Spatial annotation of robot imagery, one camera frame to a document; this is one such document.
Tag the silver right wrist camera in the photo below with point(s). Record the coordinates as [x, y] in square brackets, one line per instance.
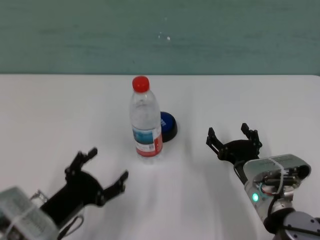
[275, 162]

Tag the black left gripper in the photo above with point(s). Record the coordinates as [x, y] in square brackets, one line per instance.
[77, 192]

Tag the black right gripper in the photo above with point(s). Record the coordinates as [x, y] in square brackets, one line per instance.
[240, 151]

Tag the blue button with black base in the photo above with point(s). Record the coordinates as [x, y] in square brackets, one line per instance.
[168, 125]

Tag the clear red-capped water bottle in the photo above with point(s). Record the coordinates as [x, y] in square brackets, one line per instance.
[146, 130]

